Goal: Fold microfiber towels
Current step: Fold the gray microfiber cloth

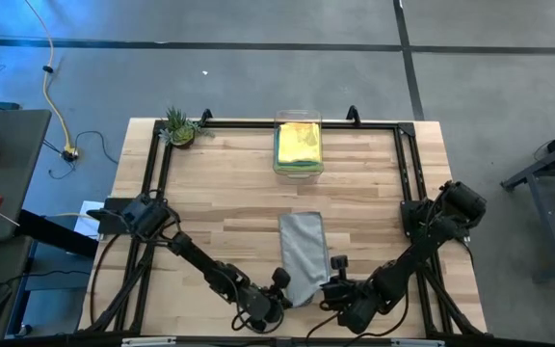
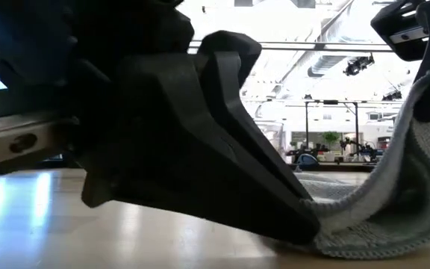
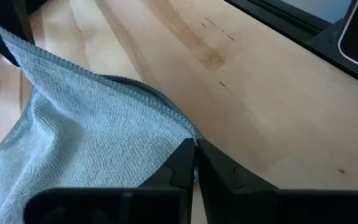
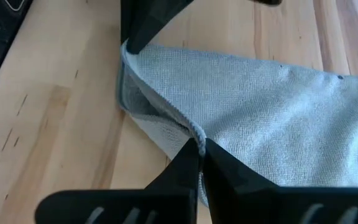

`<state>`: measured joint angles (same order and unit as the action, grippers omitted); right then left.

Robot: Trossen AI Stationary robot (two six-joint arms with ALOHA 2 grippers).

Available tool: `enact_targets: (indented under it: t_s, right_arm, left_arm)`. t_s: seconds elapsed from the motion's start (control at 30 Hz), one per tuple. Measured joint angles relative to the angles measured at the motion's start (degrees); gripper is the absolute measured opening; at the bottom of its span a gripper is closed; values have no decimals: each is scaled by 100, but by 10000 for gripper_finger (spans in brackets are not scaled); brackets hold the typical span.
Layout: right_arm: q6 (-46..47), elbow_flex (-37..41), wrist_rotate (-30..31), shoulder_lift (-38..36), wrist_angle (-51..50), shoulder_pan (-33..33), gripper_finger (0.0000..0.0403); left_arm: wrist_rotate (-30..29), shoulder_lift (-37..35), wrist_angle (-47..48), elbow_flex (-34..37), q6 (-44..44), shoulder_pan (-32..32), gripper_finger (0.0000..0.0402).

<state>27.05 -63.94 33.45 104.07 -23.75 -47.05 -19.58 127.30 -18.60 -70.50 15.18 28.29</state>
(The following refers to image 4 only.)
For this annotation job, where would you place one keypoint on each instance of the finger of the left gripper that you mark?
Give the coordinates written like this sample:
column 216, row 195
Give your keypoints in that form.
column 154, row 21
column 129, row 18

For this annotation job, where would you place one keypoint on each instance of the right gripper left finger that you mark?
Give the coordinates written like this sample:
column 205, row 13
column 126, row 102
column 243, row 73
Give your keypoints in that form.
column 182, row 177

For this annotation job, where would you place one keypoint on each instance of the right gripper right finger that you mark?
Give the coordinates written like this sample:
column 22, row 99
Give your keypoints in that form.
column 232, row 186

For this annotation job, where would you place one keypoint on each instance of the grey microfiber towel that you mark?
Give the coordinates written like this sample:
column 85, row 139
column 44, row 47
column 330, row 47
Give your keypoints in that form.
column 259, row 124

